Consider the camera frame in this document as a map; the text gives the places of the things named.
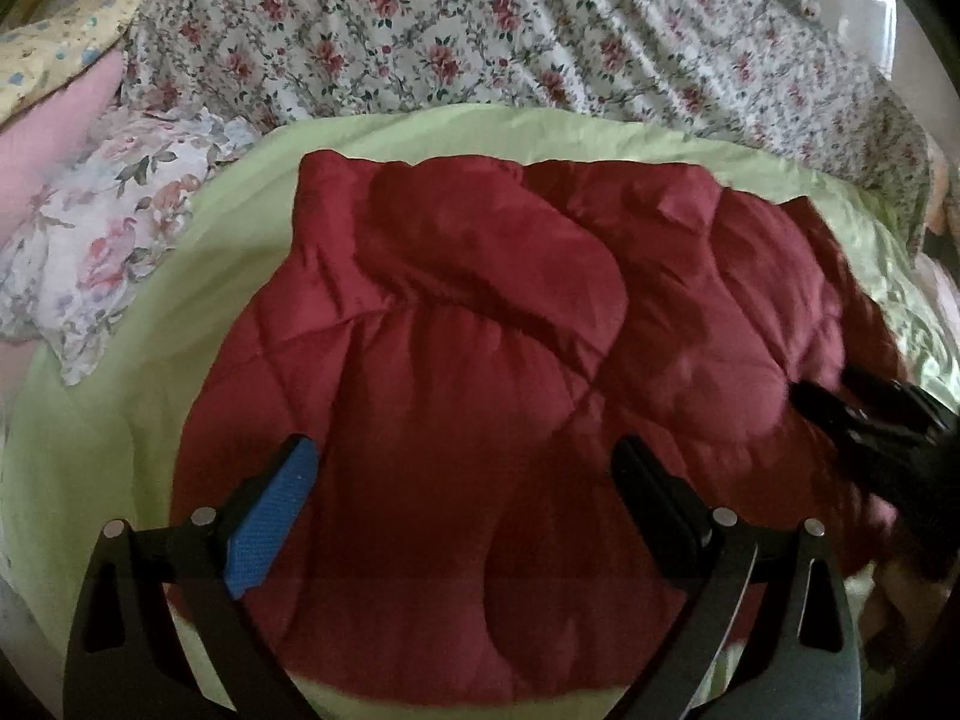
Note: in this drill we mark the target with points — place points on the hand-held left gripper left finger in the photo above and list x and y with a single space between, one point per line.
270 517

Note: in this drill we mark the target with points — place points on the yellow floral pillow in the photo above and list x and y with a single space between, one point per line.
52 52

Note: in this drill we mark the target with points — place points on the pastel floral pillow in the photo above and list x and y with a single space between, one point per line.
105 240

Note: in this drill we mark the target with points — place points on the light green bedsheet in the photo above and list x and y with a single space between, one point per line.
97 450

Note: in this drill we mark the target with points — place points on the red quilted jacket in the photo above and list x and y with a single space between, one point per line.
465 390

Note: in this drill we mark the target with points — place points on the pink pillow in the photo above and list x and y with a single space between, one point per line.
52 142

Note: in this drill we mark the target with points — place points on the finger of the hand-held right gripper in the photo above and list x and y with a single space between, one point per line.
821 409

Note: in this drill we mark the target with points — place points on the rose print quilt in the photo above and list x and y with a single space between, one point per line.
465 37

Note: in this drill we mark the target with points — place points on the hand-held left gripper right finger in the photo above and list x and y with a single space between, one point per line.
660 499

